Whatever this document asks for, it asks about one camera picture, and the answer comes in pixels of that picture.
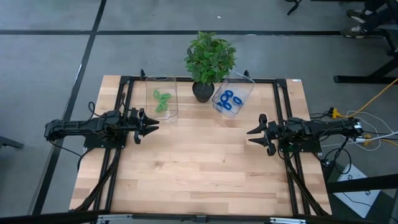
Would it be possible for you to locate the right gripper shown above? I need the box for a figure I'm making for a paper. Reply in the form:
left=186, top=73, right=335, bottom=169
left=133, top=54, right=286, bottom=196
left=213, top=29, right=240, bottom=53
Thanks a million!
left=247, top=113, right=282, bottom=157

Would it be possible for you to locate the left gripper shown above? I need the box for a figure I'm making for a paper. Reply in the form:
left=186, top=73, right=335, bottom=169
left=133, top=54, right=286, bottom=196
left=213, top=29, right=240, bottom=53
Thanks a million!
left=127, top=108, right=160, bottom=145

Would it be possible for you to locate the clear plastic bin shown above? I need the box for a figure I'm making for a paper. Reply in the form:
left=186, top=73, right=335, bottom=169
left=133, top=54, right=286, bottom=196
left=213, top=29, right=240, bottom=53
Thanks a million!
left=144, top=74, right=180, bottom=124
left=211, top=70, right=256, bottom=119

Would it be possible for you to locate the green potted plant black pot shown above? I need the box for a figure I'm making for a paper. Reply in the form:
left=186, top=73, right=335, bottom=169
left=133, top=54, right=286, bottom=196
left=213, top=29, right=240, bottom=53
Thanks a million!
left=184, top=30, right=238, bottom=103

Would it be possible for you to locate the black floor bar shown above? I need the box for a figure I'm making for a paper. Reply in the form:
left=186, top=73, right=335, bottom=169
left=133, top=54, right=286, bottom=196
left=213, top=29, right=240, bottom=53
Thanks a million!
left=326, top=173, right=398, bottom=194

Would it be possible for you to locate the black desk stand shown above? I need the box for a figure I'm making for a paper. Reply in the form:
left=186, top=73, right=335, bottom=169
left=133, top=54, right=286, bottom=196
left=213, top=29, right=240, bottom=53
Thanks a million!
left=334, top=29, right=398, bottom=85

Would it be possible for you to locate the white paper sheet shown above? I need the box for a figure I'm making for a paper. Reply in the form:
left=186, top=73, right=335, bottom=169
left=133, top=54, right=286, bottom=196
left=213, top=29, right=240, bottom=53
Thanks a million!
left=332, top=164, right=382, bottom=218

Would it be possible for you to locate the black chair leg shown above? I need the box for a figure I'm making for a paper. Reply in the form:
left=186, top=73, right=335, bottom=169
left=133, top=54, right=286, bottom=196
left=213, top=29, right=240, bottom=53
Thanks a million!
left=284, top=0, right=304, bottom=16

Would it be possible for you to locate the black table edge beam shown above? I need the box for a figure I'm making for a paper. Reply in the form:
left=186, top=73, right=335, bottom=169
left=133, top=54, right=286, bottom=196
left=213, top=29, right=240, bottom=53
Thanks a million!
left=0, top=210, right=398, bottom=224

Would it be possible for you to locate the person's shoe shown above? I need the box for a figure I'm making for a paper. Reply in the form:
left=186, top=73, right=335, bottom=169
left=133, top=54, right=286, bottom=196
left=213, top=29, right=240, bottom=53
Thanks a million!
left=346, top=9, right=369, bottom=22
left=340, top=25, right=369, bottom=39

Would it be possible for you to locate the dark grey furniture foot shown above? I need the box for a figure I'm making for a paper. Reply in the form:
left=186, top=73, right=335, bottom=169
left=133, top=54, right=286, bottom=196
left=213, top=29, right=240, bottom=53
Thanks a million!
left=0, top=136, right=25, bottom=151

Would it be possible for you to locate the person's leg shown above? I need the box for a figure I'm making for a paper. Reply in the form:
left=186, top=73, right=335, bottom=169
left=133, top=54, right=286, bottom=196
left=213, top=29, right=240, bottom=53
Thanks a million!
left=363, top=0, right=389, bottom=13
left=366, top=7, right=398, bottom=32

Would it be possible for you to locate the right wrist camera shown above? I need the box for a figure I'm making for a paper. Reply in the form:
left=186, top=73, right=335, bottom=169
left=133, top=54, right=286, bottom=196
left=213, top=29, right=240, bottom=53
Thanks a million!
left=267, top=121, right=280, bottom=138

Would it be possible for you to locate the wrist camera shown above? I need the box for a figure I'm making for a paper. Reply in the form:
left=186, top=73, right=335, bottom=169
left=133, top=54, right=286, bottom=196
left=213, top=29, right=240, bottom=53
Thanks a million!
left=267, top=121, right=280, bottom=138
left=129, top=107, right=140, bottom=124

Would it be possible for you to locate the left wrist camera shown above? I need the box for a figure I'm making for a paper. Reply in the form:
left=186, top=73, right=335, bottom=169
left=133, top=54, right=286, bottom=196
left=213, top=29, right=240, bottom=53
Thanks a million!
left=129, top=107, right=140, bottom=124

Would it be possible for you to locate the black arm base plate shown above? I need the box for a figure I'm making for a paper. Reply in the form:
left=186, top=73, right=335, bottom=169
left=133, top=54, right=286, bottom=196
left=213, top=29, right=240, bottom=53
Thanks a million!
left=83, top=124, right=129, bottom=149
left=276, top=136, right=323, bottom=154

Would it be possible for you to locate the black aluminium table frame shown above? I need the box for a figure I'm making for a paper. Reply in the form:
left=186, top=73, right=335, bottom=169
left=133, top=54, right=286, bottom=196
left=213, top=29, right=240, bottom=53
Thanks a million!
left=70, top=74, right=332, bottom=218

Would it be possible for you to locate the silver metal bracket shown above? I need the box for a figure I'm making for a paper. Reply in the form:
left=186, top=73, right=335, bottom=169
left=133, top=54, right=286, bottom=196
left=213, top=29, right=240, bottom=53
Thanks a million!
left=269, top=217, right=307, bottom=224
left=96, top=213, right=134, bottom=224

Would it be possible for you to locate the white power cable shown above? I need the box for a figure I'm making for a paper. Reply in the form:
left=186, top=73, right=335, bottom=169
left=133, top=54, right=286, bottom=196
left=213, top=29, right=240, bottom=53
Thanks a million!
left=348, top=131, right=398, bottom=144

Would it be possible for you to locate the yellow cable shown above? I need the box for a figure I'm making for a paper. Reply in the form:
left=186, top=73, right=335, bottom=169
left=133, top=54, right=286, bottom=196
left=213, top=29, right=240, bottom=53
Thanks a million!
left=329, top=77, right=398, bottom=119

